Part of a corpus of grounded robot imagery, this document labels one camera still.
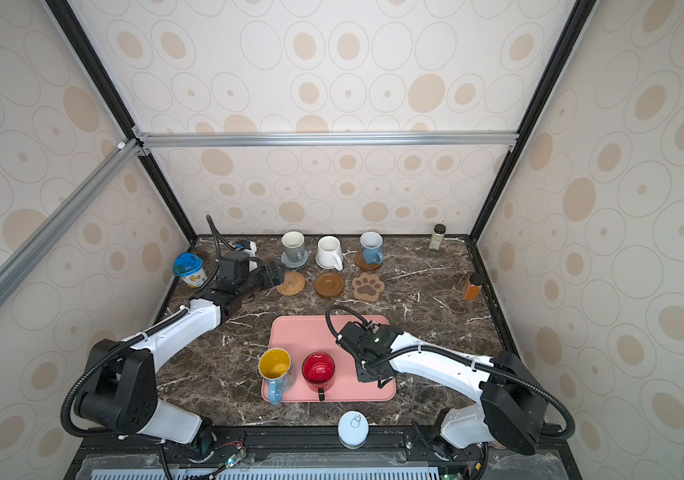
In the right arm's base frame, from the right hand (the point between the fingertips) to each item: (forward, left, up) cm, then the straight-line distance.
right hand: (371, 372), depth 82 cm
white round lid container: (-14, +5, +1) cm, 15 cm away
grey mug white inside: (+46, +26, +4) cm, 53 cm away
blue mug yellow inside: (+2, +27, 0) cm, 27 cm away
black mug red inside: (+2, +15, -3) cm, 15 cm away
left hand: (+27, +25, +16) cm, 40 cm away
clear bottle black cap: (+50, -28, +1) cm, 57 cm away
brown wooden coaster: (+33, +13, -4) cm, 36 cm away
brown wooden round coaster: (+40, +1, -3) cm, 40 cm away
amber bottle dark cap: (+26, -35, +3) cm, 43 cm away
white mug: (+41, +13, +4) cm, 43 cm away
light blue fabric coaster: (+40, +26, -2) cm, 48 cm away
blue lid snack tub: (+32, +58, +7) cm, 67 cm away
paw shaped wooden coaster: (+31, 0, -4) cm, 31 cm away
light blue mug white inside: (+41, -2, +6) cm, 41 cm away
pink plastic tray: (+13, +20, -3) cm, 24 cm away
